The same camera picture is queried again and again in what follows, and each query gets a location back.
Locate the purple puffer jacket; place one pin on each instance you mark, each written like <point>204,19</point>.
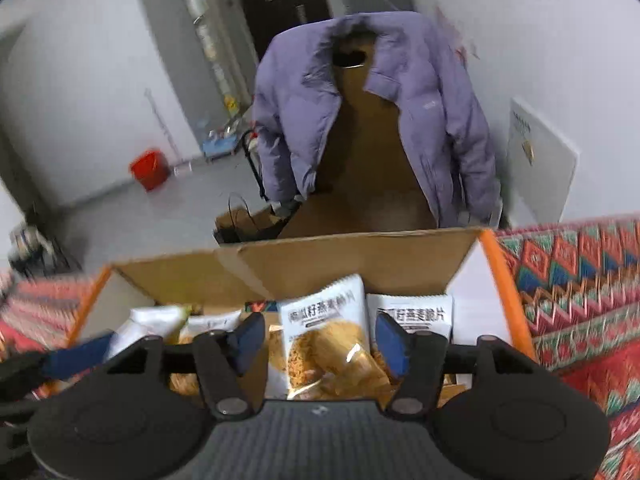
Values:
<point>430,125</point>

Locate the white board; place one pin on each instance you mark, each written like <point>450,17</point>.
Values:
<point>545,160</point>

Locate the mop stick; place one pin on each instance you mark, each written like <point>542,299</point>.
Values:
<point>162,125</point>

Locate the red patterned tablecloth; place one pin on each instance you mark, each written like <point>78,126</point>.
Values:
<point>575,285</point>

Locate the red cardboard box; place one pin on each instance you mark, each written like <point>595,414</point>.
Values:
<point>350,260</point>

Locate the tall brown cardboard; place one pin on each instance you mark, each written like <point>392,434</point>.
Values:
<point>365,160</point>

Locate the red bucket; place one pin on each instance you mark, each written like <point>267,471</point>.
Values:
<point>149,167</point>

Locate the pink wall decoration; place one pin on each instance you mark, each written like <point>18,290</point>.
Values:
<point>460,45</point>

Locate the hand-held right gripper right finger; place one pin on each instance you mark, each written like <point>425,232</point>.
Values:
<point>392,350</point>

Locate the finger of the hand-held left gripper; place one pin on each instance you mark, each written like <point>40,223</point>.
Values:
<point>75,360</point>
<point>12,415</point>

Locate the brown paper bag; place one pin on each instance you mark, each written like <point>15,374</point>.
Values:
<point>245,224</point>

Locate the dark entrance door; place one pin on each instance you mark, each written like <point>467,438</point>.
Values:
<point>285,5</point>

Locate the white orange snack packet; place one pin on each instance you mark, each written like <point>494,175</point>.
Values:
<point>415,312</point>
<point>320,345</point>
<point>150,327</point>
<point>212,321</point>

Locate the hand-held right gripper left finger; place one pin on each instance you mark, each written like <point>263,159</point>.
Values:
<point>247,342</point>

